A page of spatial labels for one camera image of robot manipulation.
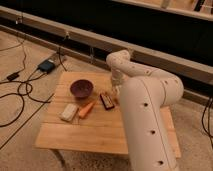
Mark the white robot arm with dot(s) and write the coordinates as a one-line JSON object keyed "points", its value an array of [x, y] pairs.
{"points": [[143, 90]]}

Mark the dark chocolate bar box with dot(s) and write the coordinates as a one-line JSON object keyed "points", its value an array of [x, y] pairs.
{"points": [[106, 100]]}

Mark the purple bowl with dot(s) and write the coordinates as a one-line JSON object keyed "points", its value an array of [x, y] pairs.
{"points": [[81, 88]]}

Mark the orange carrot toy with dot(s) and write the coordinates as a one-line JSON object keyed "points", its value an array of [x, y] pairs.
{"points": [[85, 110]]}

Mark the wooden table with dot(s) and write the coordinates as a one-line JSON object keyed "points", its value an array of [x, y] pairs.
{"points": [[101, 131]]}

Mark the white sponge block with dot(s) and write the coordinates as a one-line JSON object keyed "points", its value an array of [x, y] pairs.
{"points": [[69, 112]]}

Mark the blue power box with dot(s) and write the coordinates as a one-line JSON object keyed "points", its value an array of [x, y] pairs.
{"points": [[46, 66]]}

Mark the black power adapter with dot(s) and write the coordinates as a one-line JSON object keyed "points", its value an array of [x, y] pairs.
{"points": [[13, 76]]}

